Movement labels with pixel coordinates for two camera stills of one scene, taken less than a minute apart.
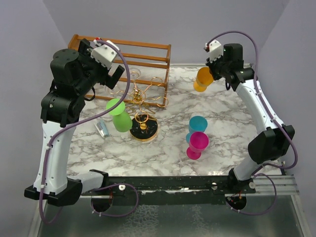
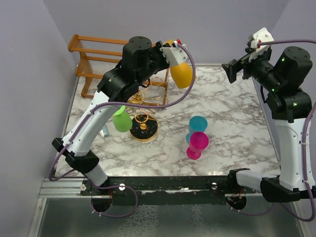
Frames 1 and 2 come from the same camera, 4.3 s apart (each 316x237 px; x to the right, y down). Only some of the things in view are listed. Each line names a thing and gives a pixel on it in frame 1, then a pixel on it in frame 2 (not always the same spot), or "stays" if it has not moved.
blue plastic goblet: [196, 124] stays
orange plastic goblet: [204, 78] → [181, 73]
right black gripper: [210, 65] → [234, 66]
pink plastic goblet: [198, 141] stays
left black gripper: [109, 80] → [156, 49]
